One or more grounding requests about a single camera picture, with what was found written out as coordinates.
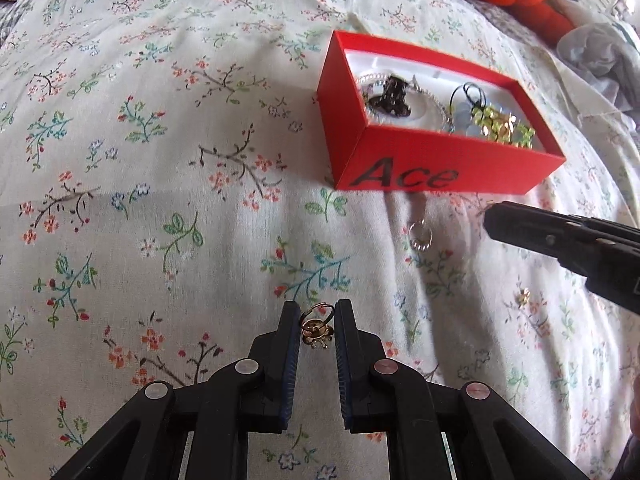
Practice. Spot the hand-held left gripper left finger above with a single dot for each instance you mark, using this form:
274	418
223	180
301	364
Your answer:
290	360

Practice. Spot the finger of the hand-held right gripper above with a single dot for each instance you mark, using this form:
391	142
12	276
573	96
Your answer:
525	227

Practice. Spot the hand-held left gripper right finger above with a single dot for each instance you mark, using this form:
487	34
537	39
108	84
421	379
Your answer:
342	360

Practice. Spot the black hair clip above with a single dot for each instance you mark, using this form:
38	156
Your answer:
392	95

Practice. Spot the red cardboard box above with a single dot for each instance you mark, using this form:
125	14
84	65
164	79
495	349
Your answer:
350	160

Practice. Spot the pale crumpled cloth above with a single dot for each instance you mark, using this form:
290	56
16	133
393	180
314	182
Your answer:
595	50

